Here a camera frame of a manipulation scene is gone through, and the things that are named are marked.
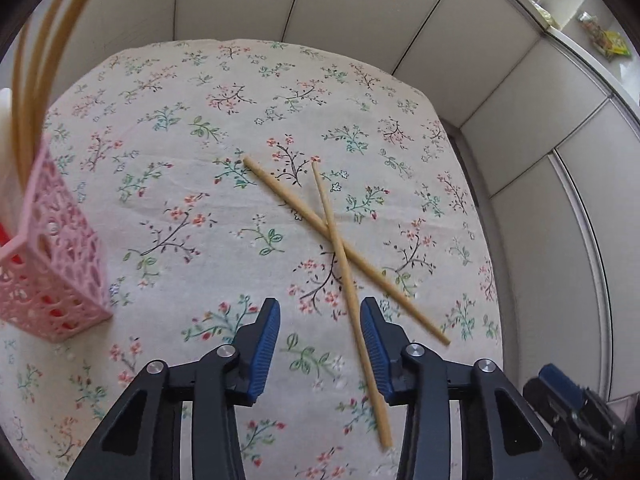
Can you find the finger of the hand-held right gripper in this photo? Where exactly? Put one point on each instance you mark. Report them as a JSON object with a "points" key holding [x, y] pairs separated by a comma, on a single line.
{"points": [[560, 381]]}

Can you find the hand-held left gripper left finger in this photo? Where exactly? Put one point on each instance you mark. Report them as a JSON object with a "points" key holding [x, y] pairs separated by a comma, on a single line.
{"points": [[265, 350]]}

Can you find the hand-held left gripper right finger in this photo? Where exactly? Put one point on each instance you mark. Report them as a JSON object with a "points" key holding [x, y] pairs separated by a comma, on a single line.
{"points": [[375, 350]]}

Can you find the wooden chopstick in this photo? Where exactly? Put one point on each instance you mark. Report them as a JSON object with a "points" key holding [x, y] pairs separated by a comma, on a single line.
{"points": [[50, 70], [15, 110], [280, 189], [341, 260], [33, 85]]}

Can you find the pink perforated basket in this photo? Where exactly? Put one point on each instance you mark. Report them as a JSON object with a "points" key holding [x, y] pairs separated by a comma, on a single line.
{"points": [[65, 260]]}

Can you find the floral tablecloth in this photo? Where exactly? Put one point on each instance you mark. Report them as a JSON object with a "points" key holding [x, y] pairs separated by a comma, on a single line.
{"points": [[200, 110]]}

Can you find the colourful packet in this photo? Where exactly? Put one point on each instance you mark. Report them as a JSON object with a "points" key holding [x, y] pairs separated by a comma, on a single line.
{"points": [[607, 40]]}

